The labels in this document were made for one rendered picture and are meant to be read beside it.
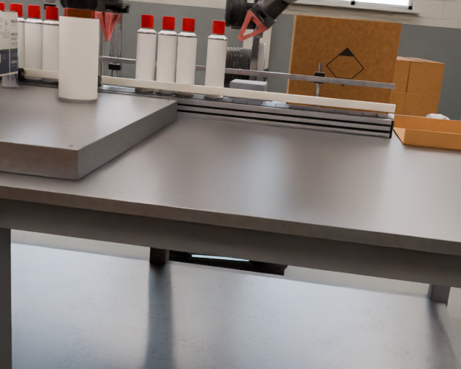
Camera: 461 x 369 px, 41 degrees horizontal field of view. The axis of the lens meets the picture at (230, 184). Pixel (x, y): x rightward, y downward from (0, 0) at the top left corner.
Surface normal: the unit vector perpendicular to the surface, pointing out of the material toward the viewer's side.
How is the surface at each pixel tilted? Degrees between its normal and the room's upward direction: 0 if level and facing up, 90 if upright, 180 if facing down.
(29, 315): 0
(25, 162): 90
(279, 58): 90
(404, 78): 90
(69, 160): 90
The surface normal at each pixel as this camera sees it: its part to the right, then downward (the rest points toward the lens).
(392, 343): 0.08, -0.96
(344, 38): -0.07, 0.25
